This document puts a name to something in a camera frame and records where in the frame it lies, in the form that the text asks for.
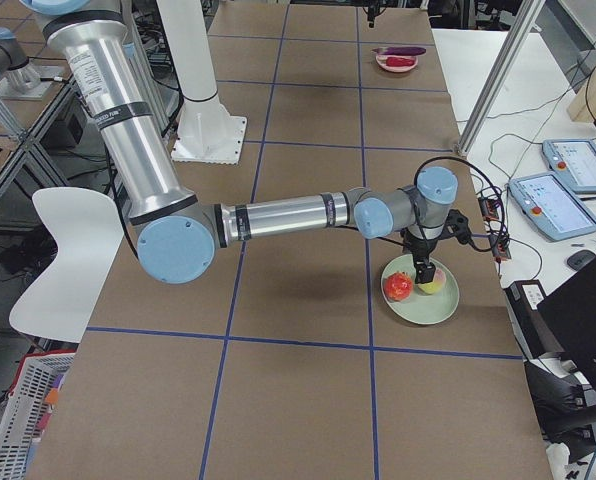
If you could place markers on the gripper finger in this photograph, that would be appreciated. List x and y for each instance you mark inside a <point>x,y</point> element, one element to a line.
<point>372,20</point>

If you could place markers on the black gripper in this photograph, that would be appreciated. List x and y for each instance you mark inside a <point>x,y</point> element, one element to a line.
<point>422,248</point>

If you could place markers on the green pink peach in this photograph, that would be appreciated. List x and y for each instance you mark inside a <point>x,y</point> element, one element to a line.
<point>436,285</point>

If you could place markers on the red pomegranate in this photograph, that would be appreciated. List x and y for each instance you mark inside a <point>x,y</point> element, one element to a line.
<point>398,286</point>

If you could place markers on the purple eggplant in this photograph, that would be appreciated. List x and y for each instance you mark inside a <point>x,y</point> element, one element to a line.
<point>410,51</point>

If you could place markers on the red chili pepper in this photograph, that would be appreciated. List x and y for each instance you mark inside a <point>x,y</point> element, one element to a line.
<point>394,62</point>

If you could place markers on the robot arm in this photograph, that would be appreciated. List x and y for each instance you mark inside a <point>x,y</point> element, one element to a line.
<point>177,235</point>

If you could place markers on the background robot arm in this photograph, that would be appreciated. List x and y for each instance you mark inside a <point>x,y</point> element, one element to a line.
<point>20,77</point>

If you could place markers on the green plate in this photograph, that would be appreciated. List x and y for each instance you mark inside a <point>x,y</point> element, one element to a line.
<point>420,308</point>

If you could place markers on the pink plate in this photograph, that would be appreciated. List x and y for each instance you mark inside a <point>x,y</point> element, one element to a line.
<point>380,60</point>

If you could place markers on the black power box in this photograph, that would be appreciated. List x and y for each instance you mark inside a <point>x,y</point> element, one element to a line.
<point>536,339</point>

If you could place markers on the near blue teach pendant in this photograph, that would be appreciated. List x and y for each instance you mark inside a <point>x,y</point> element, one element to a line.
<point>552,207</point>

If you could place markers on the blue teach pendant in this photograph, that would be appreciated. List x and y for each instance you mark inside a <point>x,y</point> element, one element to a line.
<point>574,162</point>
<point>552,207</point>

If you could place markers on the black computer mouse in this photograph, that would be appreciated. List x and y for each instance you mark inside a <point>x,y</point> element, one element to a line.
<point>578,260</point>

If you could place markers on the black monitor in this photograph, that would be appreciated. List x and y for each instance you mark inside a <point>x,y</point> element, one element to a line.
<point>570,314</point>

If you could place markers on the brown table mat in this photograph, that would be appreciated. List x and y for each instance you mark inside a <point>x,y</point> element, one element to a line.
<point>283,361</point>

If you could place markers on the far blue teach pendant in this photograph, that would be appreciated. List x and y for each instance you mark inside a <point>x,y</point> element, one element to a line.
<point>574,162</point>

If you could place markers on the white chair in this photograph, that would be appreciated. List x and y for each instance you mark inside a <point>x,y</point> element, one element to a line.
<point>59,303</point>

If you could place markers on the red white plastic basket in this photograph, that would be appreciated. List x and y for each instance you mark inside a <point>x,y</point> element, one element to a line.
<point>29,405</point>

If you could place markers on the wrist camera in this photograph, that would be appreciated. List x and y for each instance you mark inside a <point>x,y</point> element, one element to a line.
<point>457,226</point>

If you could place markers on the aluminium frame post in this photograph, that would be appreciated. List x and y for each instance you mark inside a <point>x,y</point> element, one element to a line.
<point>515,38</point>

